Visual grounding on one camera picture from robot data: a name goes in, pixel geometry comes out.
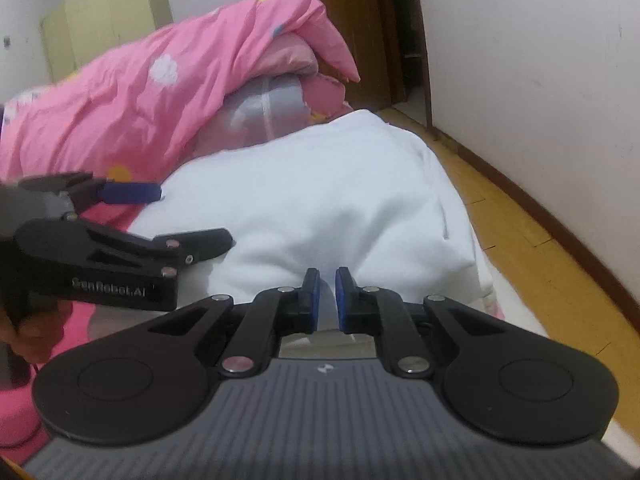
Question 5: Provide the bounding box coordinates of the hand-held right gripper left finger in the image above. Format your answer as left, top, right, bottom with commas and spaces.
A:
147, 267, 321, 378

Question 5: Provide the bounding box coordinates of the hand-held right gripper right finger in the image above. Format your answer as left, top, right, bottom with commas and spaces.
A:
335, 266, 506, 378

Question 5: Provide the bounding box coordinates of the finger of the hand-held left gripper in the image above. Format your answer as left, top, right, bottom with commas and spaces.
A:
70, 222, 236, 278
64, 172, 163, 213

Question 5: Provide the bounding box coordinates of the white sweatshirt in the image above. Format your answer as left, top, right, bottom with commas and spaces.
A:
132, 110, 493, 332

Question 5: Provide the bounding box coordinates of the person's left hand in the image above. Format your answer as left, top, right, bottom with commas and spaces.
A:
0, 301, 74, 364

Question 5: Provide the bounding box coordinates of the pink floral quilt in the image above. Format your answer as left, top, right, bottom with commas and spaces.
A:
0, 0, 361, 221

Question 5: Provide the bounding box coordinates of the pink flower print blanket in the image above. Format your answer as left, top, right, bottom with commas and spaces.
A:
0, 207, 640, 480

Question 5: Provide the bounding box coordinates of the pale yellow wardrobe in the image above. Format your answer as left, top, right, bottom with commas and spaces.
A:
40, 0, 176, 83

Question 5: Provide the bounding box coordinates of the brown wooden door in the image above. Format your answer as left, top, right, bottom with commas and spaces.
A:
282, 0, 433, 128

